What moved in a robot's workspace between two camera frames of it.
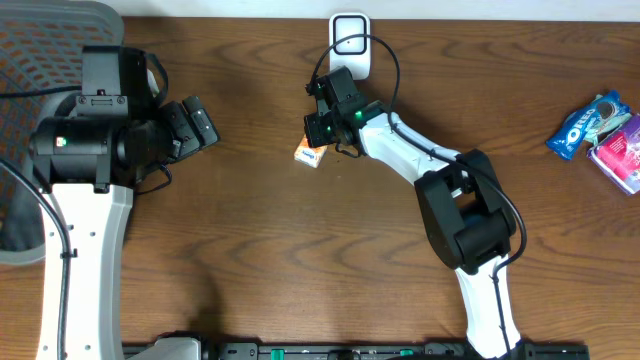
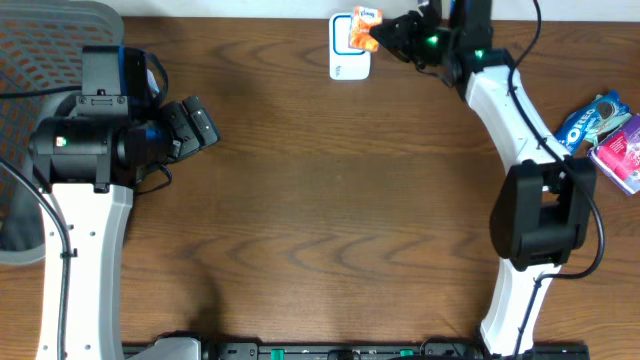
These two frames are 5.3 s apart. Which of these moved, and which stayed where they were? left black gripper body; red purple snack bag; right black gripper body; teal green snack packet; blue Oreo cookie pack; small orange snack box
Moved: small orange snack box; right black gripper body
Stayed: left black gripper body; teal green snack packet; red purple snack bag; blue Oreo cookie pack
